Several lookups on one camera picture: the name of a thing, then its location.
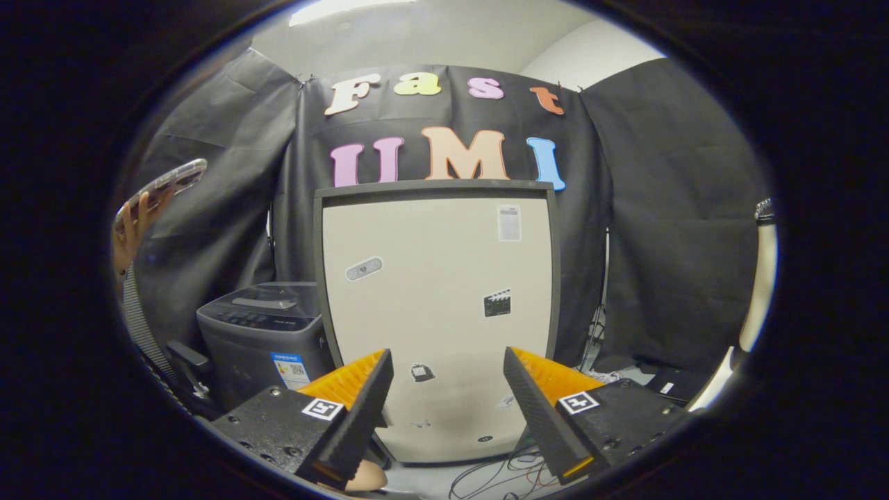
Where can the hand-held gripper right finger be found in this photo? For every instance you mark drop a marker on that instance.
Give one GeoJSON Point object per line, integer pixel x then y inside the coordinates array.
{"type": "Point", "coordinates": [538, 410]}

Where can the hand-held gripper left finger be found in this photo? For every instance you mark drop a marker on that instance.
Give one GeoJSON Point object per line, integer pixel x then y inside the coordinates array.
{"type": "Point", "coordinates": [361, 410]}

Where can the grey washing machine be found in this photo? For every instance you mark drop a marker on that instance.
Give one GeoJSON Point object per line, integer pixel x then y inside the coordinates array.
{"type": "Point", "coordinates": [243, 354]}

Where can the flat black box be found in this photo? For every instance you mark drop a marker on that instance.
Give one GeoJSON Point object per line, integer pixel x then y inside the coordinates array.
{"type": "Point", "coordinates": [674, 385]}

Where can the mesh office chair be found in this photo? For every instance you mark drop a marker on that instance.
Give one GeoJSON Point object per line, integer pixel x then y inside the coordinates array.
{"type": "Point", "coordinates": [142, 326]}

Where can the black backdrop cloth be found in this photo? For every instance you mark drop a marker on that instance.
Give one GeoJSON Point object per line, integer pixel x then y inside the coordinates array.
{"type": "Point", "coordinates": [660, 208]}

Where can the smartphone in clear case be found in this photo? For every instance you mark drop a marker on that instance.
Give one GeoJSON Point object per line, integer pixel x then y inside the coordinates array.
{"type": "Point", "coordinates": [173, 177]}

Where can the beige cabinet with dark frame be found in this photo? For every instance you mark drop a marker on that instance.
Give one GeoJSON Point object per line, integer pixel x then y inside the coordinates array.
{"type": "Point", "coordinates": [437, 278]}

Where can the white curved frame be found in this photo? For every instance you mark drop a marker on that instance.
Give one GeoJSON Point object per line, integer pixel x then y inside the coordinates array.
{"type": "Point", "coordinates": [760, 278]}

